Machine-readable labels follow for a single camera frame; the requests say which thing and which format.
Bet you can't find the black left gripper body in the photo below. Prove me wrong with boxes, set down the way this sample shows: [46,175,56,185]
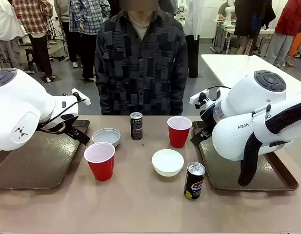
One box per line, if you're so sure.
[59,118,80,137]

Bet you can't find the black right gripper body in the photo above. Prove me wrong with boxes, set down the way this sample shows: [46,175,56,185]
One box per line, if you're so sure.
[200,107,216,137]

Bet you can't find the red plastic cup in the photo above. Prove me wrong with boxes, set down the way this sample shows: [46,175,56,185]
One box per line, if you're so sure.
[83,141,116,182]
[167,116,193,149]

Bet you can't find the pale bluish white bowl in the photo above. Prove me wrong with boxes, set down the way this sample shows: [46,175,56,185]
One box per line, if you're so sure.
[92,128,121,149]

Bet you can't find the black Pepsi can green lime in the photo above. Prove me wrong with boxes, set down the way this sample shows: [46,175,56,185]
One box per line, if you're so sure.
[183,162,206,201]

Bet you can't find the slim black Pepsi can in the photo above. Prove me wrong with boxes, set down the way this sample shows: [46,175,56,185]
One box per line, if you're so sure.
[130,112,144,141]

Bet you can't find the person's right forearm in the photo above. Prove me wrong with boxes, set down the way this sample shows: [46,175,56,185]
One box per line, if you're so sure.
[95,78,112,116]

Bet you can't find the person's left forearm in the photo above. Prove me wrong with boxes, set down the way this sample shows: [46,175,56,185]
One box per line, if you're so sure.
[169,78,188,116]

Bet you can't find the brown plastic tray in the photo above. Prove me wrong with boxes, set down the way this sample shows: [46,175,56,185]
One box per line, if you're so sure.
[0,119,91,190]
[191,120,299,192]

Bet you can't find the white side table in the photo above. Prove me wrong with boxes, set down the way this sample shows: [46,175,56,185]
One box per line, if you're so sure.
[201,54,301,98]

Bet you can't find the black stool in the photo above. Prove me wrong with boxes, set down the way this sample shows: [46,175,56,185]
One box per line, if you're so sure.
[24,47,39,74]

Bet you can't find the person in patchwork shirt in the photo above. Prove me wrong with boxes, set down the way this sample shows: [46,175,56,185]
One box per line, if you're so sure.
[94,0,189,116]

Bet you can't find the white background work table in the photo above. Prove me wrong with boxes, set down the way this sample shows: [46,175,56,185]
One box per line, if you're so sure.
[212,19,276,55]

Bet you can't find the black tripod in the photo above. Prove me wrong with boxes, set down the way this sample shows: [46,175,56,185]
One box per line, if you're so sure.
[47,18,69,62]

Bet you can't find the bystander in white coat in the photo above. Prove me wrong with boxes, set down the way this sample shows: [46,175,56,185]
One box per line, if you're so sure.
[183,0,205,78]

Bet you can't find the bystander in grey top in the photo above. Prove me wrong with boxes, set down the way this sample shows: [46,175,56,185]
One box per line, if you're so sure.
[53,0,79,68]

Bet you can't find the bystander in blue plaid shirt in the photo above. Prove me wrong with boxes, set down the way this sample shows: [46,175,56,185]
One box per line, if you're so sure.
[68,0,111,81]

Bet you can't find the bystander in red plaid shirt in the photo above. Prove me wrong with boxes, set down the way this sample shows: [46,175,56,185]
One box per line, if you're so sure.
[12,0,54,83]

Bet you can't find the bystander in black dress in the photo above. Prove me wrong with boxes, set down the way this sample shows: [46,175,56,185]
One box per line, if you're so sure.
[234,0,277,56]

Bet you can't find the bystander in white shirt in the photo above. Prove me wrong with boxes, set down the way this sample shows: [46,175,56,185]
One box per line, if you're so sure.
[0,0,25,72]

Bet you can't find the bystander in orange trousers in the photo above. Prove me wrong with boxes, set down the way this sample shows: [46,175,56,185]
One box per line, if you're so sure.
[288,31,301,59]

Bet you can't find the bystander in red jacket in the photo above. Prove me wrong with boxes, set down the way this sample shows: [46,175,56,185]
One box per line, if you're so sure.
[265,0,301,68]

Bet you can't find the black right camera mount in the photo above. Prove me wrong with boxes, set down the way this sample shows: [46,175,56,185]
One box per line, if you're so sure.
[195,93,217,115]

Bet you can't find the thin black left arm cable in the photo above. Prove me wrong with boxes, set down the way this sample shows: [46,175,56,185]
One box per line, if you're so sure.
[38,94,87,135]

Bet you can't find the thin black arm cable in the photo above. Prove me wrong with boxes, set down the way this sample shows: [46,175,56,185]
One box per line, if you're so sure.
[205,85,232,93]
[38,94,87,135]

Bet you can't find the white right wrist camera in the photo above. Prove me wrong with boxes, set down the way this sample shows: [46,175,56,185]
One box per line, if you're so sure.
[189,89,210,104]

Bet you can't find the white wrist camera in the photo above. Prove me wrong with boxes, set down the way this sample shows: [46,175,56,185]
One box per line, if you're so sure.
[71,88,91,106]
[189,89,210,104]

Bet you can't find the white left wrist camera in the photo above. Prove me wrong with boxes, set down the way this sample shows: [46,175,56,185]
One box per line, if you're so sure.
[71,88,91,106]

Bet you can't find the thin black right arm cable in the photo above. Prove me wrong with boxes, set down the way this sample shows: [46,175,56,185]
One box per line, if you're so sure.
[205,85,232,93]

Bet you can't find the black braided cable sleeve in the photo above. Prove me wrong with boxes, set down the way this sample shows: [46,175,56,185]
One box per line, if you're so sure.
[238,99,301,187]

